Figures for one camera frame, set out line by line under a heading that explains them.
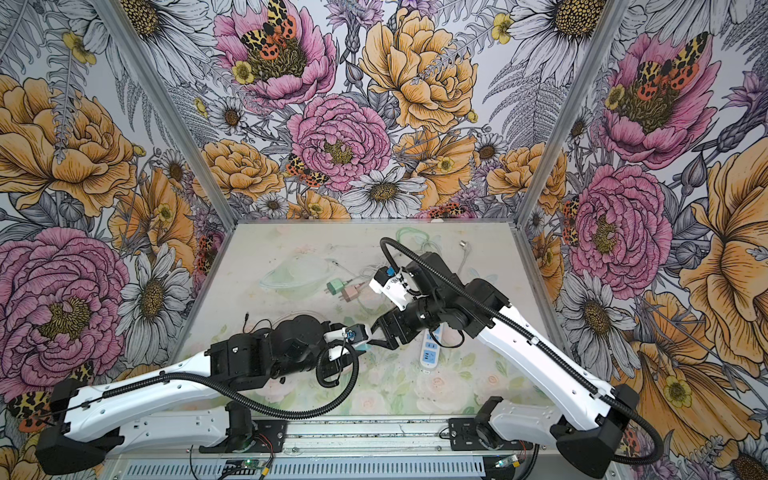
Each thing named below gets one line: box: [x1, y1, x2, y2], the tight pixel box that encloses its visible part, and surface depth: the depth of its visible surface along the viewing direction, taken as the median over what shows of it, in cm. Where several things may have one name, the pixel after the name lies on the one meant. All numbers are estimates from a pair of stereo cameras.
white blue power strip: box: [420, 323, 443, 369], surface depth 86 cm
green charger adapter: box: [326, 278, 353, 295], surface depth 103 cm
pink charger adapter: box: [342, 282, 365, 303], surface depth 101 cm
